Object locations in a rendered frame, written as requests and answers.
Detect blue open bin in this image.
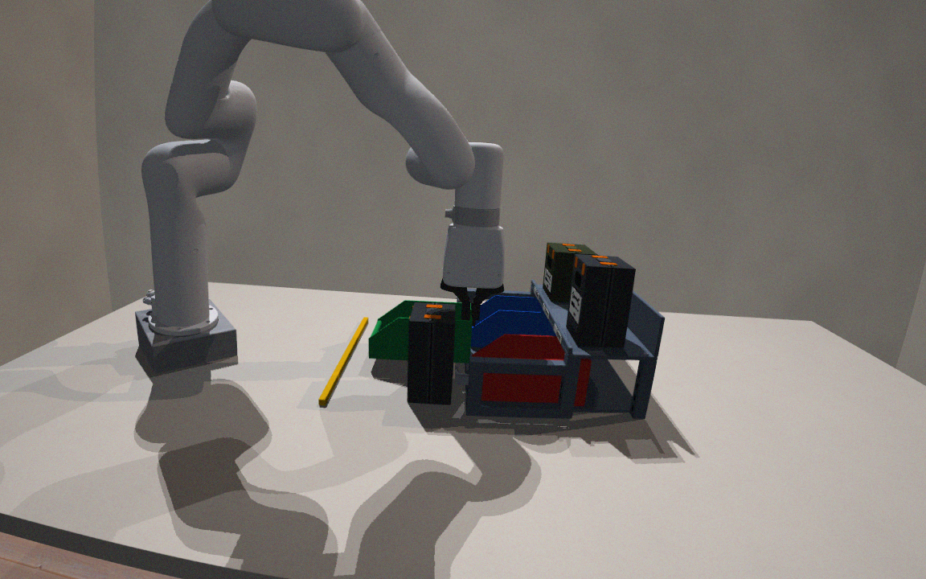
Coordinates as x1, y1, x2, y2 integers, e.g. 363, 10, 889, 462
471, 295, 556, 347

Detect yellow bar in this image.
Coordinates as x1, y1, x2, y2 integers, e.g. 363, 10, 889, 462
318, 318, 368, 406

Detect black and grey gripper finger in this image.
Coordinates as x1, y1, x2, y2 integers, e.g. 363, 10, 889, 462
440, 278, 470, 320
471, 284, 504, 326

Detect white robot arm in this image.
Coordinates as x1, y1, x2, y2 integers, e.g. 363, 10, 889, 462
141, 0, 503, 336

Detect dark grey case with orange latches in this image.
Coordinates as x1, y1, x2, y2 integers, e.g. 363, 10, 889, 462
566, 254, 636, 348

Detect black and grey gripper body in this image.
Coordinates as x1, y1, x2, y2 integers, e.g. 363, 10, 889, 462
443, 223, 505, 289

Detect dark blue metal shelf rack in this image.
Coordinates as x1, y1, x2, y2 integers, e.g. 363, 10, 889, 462
455, 280, 665, 419

